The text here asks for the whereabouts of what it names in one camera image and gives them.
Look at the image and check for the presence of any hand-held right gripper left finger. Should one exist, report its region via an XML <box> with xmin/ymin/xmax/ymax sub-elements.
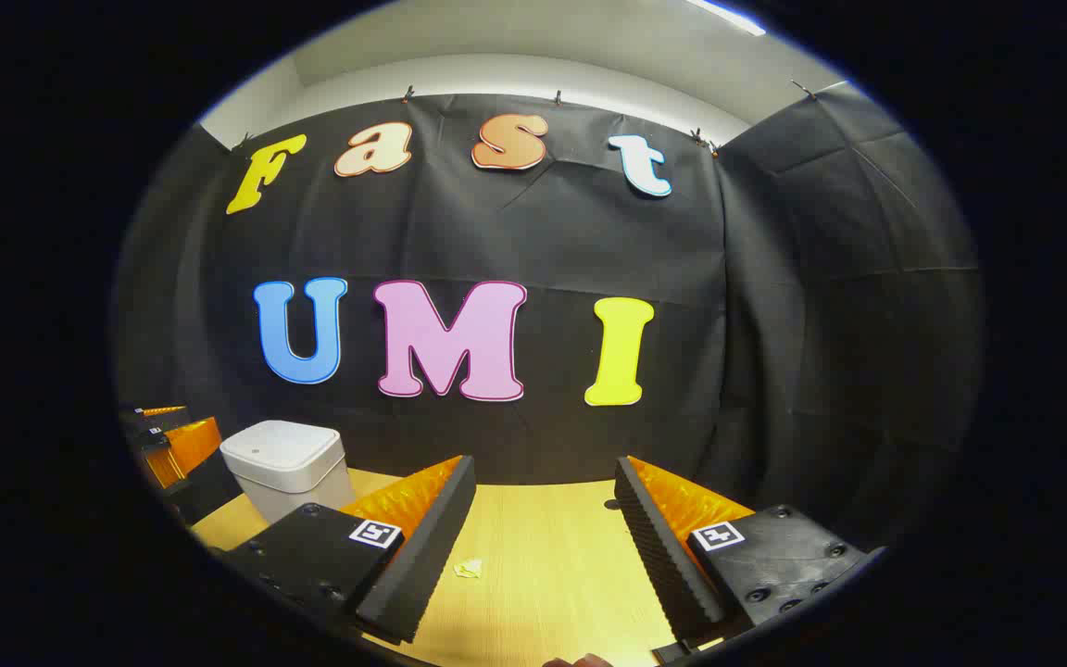
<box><xmin>223</xmin><ymin>454</ymin><xmax>477</xmax><ymax>647</ymax></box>

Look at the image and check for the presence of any black backdrop cloth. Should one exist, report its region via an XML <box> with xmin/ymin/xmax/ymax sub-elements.
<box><xmin>112</xmin><ymin>88</ymin><xmax>988</xmax><ymax>557</ymax></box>

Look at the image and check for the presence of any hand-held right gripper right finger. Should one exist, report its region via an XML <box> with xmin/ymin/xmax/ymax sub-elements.
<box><xmin>614</xmin><ymin>456</ymin><xmax>871</xmax><ymax>649</ymax></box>

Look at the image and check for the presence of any wooden desktop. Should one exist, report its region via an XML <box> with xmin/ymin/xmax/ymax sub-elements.
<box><xmin>189</xmin><ymin>468</ymin><xmax>757</xmax><ymax>667</ymax></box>

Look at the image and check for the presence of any white desktop garbage bin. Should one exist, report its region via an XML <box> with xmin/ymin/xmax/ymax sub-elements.
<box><xmin>220</xmin><ymin>420</ymin><xmax>357</xmax><ymax>526</ymax></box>

